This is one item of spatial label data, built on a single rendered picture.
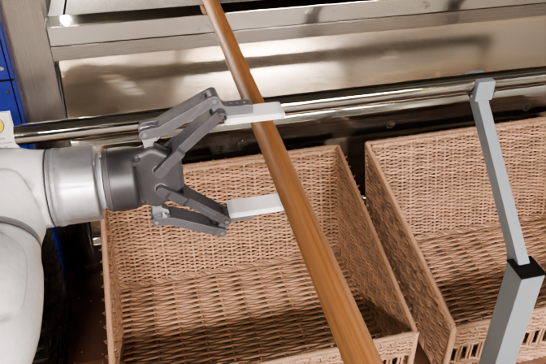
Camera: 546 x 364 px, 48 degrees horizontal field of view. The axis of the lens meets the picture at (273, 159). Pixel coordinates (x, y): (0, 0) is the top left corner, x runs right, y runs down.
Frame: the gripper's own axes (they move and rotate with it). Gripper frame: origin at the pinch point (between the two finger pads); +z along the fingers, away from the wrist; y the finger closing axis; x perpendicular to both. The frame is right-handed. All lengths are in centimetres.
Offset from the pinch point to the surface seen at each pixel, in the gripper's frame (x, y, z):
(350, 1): -56, 1, 29
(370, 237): -29, 43, 28
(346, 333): 28.6, -1.1, -0.3
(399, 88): -18.1, 2.1, 24.5
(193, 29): -55, 4, -3
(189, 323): -30, 60, -11
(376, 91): -18.0, 2.1, 20.7
